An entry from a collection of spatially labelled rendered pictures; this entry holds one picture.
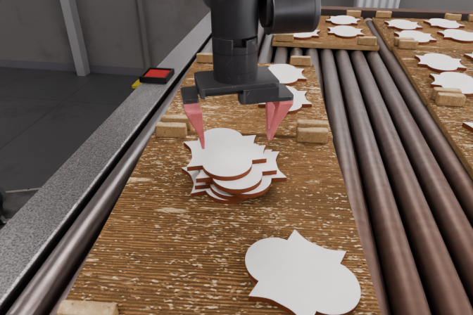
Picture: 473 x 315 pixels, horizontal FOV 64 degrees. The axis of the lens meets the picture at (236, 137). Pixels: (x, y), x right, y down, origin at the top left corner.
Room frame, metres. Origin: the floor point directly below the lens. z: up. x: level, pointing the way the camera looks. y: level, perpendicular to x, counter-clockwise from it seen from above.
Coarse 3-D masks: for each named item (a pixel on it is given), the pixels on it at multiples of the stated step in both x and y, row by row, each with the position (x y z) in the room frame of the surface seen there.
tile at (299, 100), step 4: (288, 88) 0.84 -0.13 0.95; (292, 88) 0.84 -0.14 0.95; (292, 92) 0.81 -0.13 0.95; (296, 92) 0.81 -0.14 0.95; (300, 92) 0.81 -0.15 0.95; (304, 92) 0.81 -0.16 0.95; (296, 96) 0.79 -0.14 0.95; (300, 96) 0.79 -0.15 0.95; (304, 96) 0.79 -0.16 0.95; (296, 100) 0.77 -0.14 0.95; (300, 100) 0.77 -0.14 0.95; (304, 100) 0.77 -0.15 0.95; (260, 104) 0.75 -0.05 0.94; (264, 104) 0.75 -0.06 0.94; (296, 104) 0.75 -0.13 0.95; (300, 104) 0.75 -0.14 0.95; (304, 104) 0.75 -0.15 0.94; (308, 104) 0.75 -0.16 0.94; (312, 104) 0.75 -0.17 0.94; (292, 108) 0.73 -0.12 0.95; (296, 108) 0.73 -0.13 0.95; (300, 108) 0.74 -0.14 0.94; (288, 112) 0.72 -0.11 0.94; (292, 112) 0.72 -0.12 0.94
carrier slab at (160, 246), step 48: (288, 144) 0.60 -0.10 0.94; (144, 192) 0.46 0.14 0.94; (288, 192) 0.46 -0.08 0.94; (336, 192) 0.46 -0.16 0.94; (96, 240) 0.36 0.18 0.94; (144, 240) 0.36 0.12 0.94; (192, 240) 0.36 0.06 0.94; (240, 240) 0.36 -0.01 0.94; (336, 240) 0.36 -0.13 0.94; (96, 288) 0.28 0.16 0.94; (144, 288) 0.28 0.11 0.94; (192, 288) 0.28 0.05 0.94; (240, 288) 0.28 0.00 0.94
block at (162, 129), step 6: (156, 126) 0.62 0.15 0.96; (162, 126) 0.62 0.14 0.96; (168, 126) 0.62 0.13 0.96; (174, 126) 0.62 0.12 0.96; (180, 126) 0.62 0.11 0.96; (186, 126) 0.63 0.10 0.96; (156, 132) 0.62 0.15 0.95; (162, 132) 0.62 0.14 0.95; (168, 132) 0.62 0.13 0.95; (174, 132) 0.62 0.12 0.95; (180, 132) 0.62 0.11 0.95; (186, 132) 0.62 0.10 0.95
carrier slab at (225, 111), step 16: (192, 64) 1.03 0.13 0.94; (208, 64) 1.03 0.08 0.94; (272, 64) 1.03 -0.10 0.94; (288, 64) 1.03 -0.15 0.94; (192, 80) 0.91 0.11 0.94; (176, 96) 0.81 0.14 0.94; (208, 96) 0.81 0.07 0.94; (224, 96) 0.81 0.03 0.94; (320, 96) 0.81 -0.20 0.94; (176, 112) 0.73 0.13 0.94; (208, 112) 0.73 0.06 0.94; (224, 112) 0.73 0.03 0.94; (240, 112) 0.73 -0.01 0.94; (256, 112) 0.73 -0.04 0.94; (304, 112) 0.73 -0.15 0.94; (320, 112) 0.73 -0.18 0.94; (192, 128) 0.66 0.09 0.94; (208, 128) 0.66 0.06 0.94; (240, 128) 0.66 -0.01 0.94; (256, 128) 0.66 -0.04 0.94; (288, 128) 0.66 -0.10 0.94
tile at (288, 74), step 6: (270, 66) 0.99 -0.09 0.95; (276, 66) 0.99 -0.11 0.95; (282, 66) 0.99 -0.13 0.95; (288, 66) 0.99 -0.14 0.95; (276, 72) 0.94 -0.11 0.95; (282, 72) 0.94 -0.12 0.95; (288, 72) 0.94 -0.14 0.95; (294, 72) 0.94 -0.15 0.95; (300, 72) 0.94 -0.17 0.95; (282, 78) 0.90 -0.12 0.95; (288, 78) 0.90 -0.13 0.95; (294, 78) 0.90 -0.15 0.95; (300, 78) 0.90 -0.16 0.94; (306, 78) 0.90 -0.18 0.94; (288, 84) 0.87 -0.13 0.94
